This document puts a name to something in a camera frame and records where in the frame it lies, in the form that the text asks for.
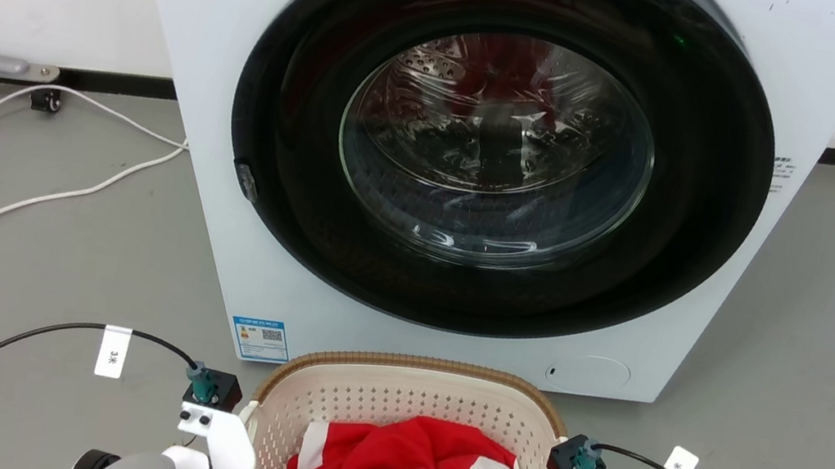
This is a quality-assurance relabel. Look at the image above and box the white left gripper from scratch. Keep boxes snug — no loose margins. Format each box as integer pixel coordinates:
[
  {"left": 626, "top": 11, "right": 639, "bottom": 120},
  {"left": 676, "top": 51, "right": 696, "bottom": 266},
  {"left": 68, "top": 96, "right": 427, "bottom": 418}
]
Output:
[{"left": 171, "top": 401, "right": 265, "bottom": 469}]

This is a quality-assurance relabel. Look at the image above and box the beige plastic laundry basket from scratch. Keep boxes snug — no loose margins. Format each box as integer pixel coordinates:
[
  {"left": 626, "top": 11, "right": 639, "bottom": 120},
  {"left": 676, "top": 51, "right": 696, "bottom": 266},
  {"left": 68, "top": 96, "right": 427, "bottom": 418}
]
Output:
[{"left": 231, "top": 331, "right": 579, "bottom": 469}]

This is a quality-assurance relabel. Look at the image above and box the blue energy label sticker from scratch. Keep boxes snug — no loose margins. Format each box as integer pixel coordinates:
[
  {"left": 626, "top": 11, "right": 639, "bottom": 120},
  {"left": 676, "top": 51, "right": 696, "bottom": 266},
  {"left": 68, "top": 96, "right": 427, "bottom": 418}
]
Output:
[{"left": 228, "top": 314, "right": 294, "bottom": 366}]

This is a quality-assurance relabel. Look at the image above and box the black round washer door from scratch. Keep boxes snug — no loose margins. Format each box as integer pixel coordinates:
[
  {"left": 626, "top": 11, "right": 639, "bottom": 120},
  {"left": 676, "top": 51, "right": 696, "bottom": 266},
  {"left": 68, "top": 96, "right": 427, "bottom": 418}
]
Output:
[{"left": 204, "top": 0, "right": 799, "bottom": 376}]

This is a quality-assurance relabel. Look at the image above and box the white front-load washing machine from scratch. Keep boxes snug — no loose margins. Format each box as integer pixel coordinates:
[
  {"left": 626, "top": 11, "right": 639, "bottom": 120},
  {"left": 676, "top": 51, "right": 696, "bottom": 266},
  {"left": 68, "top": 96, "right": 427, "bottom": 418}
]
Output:
[{"left": 69, "top": 0, "right": 835, "bottom": 449}]

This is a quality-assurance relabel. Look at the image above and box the red clothing inside drum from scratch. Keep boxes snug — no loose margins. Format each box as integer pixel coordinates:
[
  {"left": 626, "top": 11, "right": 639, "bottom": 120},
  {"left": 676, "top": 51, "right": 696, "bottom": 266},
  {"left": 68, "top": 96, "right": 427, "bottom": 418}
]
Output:
[{"left": 369, "top": 15, "right": 579, "bottom": 146}]

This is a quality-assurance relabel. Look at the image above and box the white cable tag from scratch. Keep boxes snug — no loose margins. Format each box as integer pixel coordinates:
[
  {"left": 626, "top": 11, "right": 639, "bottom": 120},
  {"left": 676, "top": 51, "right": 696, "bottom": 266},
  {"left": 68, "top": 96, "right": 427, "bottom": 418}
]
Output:
[
  {"left": 93, "top": 324, "right": 133, "bottom": 381},
  {"left": 661, "top": 444, "right": 702, "bottom": 469}
]

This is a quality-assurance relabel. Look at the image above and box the small black floor bracket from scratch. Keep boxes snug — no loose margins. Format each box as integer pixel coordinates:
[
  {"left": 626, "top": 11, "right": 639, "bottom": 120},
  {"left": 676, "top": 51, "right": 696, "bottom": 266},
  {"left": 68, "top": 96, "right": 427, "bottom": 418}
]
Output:
[{"left": 28, "top": 87, "right": 64, "bottom": 115}]

